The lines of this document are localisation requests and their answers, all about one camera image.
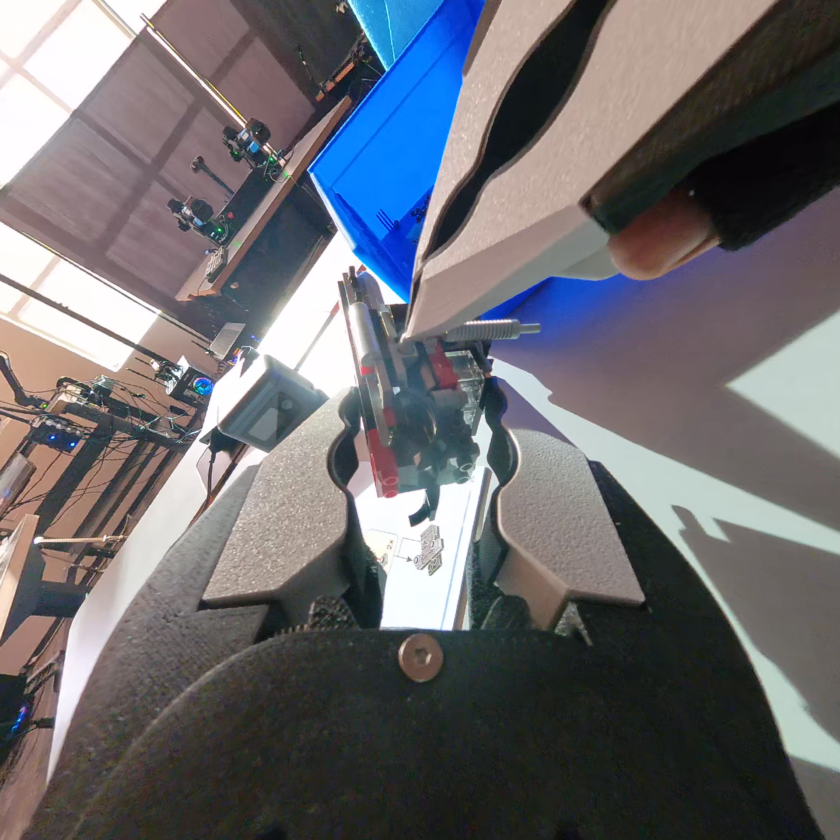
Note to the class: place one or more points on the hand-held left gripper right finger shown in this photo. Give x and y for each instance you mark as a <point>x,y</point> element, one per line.
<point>558,525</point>

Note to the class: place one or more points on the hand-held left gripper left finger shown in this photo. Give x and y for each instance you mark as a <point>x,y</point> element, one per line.
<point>289,525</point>

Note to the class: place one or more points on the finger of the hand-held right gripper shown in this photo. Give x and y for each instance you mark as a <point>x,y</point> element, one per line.
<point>590,131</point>
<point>479,85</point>

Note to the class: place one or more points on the blue plastic bin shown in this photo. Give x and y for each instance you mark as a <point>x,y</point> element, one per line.
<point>380,164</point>
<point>407,26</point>

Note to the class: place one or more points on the toy brick truck model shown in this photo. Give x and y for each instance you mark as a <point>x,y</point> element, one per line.
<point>407,407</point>

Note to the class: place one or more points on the wooden desk with black panel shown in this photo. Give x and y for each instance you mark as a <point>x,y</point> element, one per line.
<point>275,243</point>

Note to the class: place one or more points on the dark grey cube device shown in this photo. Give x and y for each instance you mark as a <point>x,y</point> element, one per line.
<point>262,400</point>

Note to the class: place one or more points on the light blue instruction booklet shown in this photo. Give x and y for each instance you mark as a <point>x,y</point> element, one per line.
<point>420,577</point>

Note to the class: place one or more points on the computer case with coloured fans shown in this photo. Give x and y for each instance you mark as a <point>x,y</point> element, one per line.
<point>200,384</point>

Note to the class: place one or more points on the pale ribbed box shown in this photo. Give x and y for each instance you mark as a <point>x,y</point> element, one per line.
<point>228,340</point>

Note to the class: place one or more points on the small keyboard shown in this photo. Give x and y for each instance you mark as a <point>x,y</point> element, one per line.
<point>216,264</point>

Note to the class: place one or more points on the flat monitor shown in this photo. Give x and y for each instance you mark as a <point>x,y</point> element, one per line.
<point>14,482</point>

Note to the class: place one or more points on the bright window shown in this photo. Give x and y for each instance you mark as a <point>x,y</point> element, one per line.
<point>52,295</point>
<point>39,79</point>

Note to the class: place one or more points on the black camera rig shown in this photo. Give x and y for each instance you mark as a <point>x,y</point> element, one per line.
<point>193,213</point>
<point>253,134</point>

